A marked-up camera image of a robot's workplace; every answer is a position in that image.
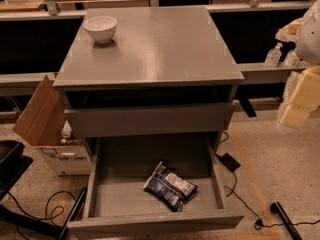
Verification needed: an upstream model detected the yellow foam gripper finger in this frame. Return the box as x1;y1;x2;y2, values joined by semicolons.
279;66;320;128

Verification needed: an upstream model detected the blue chip bag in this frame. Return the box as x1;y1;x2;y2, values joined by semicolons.
143;161;198;212

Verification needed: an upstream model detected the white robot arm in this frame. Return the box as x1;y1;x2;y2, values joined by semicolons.
275;0;320;128

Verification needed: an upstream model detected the grey top drawer front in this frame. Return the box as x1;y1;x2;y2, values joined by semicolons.
65;103;234;137

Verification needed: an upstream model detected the grey drawer cabinet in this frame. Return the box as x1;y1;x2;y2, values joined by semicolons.
52;5;245;152

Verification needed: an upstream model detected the open grey middle drawer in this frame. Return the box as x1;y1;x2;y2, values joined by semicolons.
68;133;243;240

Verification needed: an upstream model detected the right clear sanitizer bottle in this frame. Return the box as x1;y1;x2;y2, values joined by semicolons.
284;50;300;67

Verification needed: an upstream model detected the clear sanitizer bottle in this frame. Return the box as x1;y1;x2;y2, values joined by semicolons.
265;42;282;67
284;50;300;67

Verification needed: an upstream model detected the left clear sanitizer bottle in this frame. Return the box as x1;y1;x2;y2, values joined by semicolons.
265;42;282;67

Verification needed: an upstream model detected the black power adapter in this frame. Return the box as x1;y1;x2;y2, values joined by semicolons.
218;153;240;172

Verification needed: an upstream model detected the black bar on floor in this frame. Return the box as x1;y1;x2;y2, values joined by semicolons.
270;202;302;240

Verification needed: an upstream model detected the white ceramic bowl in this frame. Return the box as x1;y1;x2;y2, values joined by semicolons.
83;16;117;43

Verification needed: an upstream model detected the white bottle in box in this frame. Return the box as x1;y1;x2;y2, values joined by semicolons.
61;121;72;139

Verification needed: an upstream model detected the cardboard box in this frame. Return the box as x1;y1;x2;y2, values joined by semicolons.
13;76;91;175

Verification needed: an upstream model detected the black metal stand base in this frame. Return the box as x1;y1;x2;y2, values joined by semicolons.
0;145;88;240

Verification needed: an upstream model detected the black floor cable right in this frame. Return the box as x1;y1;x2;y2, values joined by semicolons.
222;170;320;232

